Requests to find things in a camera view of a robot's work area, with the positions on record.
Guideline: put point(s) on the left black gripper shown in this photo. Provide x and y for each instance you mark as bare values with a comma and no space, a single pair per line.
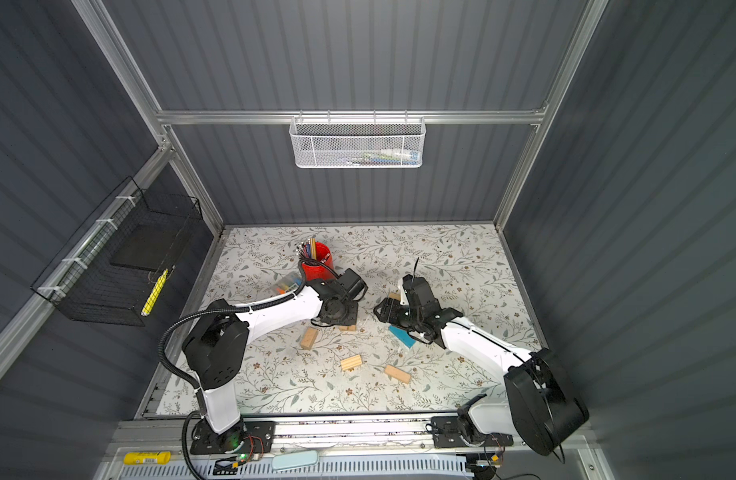
353,318

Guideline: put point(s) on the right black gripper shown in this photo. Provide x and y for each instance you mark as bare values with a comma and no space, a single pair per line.
390,311

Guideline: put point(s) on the numbered wood block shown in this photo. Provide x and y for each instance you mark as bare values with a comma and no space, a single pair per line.
398,374

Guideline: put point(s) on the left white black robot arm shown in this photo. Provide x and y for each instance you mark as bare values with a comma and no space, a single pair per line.
215,346

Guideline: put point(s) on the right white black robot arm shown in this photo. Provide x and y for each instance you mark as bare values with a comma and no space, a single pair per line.
542,407

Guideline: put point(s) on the teal wood block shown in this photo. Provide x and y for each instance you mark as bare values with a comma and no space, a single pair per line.
402,336

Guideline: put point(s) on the grooved wood block near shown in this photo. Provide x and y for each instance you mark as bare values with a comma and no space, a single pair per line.
351,363

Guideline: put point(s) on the red pencil cup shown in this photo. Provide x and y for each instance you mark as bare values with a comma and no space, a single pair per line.
320,271

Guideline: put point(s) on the highlighter pen pack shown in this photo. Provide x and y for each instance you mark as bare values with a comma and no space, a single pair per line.
288,283

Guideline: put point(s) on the coloured pencils in cup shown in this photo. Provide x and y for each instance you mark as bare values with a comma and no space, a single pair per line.
313,252

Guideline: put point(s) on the pens in white basket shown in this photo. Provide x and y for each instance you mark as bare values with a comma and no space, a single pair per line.
386,157

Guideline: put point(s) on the light blue oval pad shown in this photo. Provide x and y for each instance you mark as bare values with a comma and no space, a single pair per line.
295,460

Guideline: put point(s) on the yellow marker in black basket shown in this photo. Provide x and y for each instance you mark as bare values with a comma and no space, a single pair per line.
154,293

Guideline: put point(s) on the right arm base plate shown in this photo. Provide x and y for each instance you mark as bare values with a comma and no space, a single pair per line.
459,431

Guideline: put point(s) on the white wire mesh basket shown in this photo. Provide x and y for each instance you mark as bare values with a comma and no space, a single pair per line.
323,145

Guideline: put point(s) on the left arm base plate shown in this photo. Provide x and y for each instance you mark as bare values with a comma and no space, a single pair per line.
255,437

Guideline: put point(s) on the black wire wall basket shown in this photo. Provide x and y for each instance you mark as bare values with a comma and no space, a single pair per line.
107,275

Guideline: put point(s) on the yellow tube on front rail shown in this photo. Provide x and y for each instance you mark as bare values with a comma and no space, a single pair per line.
147,458

